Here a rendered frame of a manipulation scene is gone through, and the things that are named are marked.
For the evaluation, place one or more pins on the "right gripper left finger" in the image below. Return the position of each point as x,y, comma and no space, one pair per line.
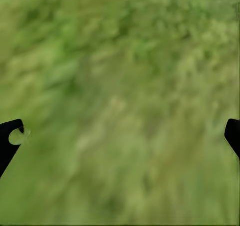
12,135

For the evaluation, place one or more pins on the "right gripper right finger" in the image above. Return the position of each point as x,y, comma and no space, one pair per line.
232,134

